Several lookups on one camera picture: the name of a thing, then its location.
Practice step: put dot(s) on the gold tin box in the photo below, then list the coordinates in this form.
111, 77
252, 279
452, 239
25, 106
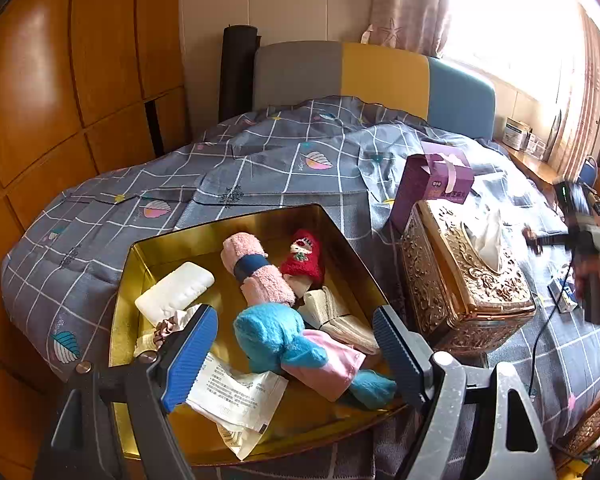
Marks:
180, 250

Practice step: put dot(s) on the window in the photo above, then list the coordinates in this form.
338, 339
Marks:
510, 25

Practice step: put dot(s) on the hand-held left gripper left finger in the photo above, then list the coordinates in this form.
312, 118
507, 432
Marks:
192, 355

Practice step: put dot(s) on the clear storage box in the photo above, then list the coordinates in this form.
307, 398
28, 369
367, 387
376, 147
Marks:
536, 145

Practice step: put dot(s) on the blue folding chair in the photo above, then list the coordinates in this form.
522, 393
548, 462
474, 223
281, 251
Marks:
587, 172

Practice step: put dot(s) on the pink towel roll blue band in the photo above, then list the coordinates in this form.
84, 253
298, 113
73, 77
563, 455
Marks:
252, 272

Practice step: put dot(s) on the wooden desk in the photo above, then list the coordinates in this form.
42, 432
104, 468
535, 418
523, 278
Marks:
532, 167

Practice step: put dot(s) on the purple tissue box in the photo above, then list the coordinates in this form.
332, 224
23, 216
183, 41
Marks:
432, 180

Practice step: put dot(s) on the grey checked quilt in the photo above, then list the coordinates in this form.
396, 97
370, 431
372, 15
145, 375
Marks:
130, 180

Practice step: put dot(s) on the wooden wardrobe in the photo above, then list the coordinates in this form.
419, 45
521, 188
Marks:
65, 100

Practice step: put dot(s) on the pink patterned curtain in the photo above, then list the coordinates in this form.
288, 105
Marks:
410, 5
582, 100

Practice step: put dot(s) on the red knitted sock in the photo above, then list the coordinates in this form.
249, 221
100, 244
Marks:
305, 257

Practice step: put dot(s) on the small white box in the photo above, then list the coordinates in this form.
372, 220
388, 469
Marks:
560, 292

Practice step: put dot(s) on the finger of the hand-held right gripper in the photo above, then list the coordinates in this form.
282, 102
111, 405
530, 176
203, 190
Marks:
545, 240

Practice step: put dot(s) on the white tissue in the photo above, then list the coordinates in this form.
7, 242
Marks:
490, 232

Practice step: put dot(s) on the white printed packet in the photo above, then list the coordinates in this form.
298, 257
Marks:
235, 397

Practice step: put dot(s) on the white socks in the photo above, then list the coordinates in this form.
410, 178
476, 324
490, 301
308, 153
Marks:
337, 317

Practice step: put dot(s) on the ornate gold tissue box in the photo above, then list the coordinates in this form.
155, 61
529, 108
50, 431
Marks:
445, 280

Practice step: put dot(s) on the grey yellow blue headboard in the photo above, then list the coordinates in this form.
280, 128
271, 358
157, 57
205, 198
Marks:
375, 85

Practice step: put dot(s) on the white box on windowsill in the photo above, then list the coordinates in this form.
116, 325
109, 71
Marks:
514, 132

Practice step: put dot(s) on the white padded pack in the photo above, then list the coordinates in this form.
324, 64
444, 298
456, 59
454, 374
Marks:
175, 290

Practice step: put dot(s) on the black rolled mat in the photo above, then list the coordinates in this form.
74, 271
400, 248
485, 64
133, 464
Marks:
237, 72

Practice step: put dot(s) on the blue and pink plush sock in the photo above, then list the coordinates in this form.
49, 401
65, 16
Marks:
275, 332

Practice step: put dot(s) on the brown scrunchie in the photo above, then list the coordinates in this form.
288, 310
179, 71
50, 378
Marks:
162, 332

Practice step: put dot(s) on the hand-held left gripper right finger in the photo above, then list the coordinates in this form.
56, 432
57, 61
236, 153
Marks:
400, 355

